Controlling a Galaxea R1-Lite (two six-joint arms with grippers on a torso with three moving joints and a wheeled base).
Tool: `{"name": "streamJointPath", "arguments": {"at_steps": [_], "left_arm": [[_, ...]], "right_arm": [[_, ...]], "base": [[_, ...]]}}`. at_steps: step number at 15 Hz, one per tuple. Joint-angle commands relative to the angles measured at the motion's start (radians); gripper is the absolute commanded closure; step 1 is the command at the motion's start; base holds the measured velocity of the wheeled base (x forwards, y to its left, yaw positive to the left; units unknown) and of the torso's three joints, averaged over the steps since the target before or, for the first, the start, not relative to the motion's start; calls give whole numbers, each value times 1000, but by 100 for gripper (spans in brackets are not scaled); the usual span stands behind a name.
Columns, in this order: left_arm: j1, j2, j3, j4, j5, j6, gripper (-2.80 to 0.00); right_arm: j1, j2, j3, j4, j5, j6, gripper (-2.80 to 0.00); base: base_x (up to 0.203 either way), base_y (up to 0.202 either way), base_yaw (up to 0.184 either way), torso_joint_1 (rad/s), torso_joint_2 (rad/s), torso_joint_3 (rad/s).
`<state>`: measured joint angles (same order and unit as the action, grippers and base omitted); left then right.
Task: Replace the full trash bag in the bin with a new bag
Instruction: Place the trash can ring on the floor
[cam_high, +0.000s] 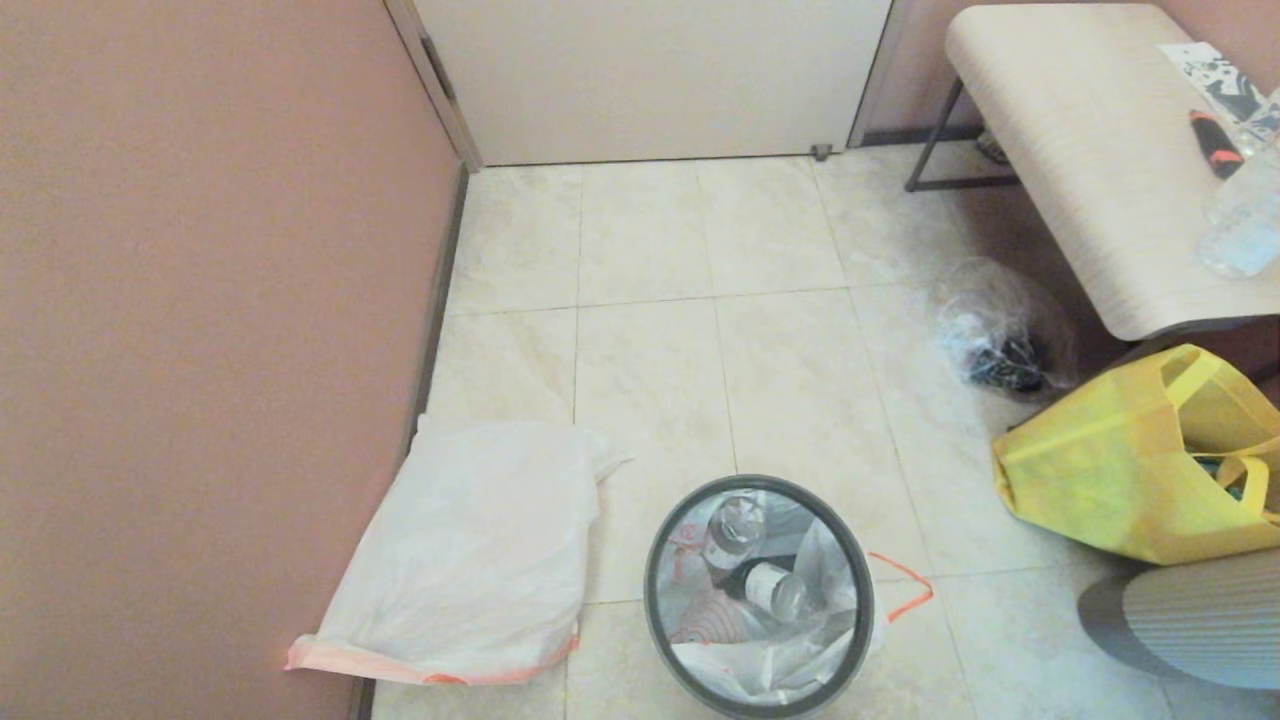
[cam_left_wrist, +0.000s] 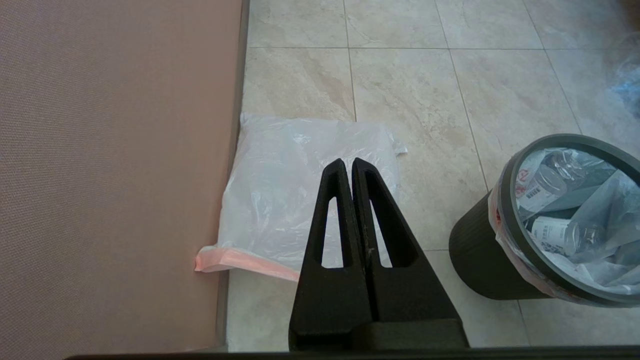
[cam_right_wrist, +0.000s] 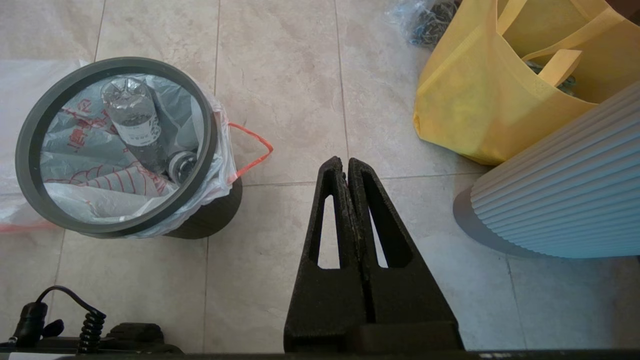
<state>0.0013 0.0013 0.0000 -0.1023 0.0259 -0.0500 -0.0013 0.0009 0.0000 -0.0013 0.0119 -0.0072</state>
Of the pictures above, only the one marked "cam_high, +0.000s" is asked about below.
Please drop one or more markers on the white door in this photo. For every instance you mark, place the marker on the white door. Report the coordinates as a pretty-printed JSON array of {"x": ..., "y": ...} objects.
[{"x": 650, "y": 80}]

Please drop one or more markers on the red striped paper wrapper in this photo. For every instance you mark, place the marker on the red striped paper wrapper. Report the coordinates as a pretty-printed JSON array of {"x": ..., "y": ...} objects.
[{"x": 715, "y": 622}]

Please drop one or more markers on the white folded trash bag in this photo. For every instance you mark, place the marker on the white folded trash bag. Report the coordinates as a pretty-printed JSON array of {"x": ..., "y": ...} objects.
[{"x": 470, "y": 550}]

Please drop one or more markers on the clear plastic bag black contents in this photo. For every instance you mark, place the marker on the clear plastic bag black contents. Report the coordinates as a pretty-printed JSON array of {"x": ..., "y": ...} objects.
[{"x": 1000, "y": 340}]

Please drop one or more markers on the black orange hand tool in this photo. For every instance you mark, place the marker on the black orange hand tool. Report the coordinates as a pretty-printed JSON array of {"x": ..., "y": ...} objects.
[{"x": 1215, "y": 145}]

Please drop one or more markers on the black white printed paper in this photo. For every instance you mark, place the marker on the black white printed paper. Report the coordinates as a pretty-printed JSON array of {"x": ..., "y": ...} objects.
[{"x": 1225, "y": 85}]

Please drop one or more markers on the beige wooden bench table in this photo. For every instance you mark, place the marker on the beige wooden bench table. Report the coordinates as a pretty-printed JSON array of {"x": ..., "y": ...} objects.
[{"x": 960, "y": 184}]

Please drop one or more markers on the beige door frame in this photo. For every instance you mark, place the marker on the beige door frame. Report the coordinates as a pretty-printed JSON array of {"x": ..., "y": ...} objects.
[{"x": 440, "y": 90}]

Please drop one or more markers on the yellow fabric tote bag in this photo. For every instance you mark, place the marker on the yellow fabric tote bag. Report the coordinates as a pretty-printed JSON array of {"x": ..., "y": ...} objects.
[{"x": 1100, "y": 470}]

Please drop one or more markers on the clear empty plastic bottle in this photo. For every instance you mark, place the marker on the clear empty plastic bottle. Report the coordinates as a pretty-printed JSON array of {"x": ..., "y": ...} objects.
[{"x": 733, "y": 530}]

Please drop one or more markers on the grey ribbed round object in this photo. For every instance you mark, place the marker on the grey ribbed round object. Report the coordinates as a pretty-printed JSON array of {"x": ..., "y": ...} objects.
[{"x": 1200, "y": 620}]

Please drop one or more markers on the clear plastic water bottle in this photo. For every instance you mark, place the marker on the clear plastic water bottle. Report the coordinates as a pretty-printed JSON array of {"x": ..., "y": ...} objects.
[{"x": 1245, "y": 220}]

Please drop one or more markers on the white trash bag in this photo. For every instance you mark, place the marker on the white trash bag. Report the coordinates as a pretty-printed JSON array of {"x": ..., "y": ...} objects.
[
  {"x": 760, "y": 665},
  {"x": 470, "y": 550}
]

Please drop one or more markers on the teal patterned cloth item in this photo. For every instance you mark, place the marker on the teal patterned cloth item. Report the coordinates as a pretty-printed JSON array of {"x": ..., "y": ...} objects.
[{"x": 1220, "y": 478}]

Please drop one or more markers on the plastic bottle white label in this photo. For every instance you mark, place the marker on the plastic bottle white label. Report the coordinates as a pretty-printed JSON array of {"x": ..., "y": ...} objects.
[{"x": 775, "y": 588}]

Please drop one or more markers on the beige wood-grain bench top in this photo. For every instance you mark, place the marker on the beige wood-grain bench top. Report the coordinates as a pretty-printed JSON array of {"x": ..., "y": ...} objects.
[{"x": 1080, "y": 150}]

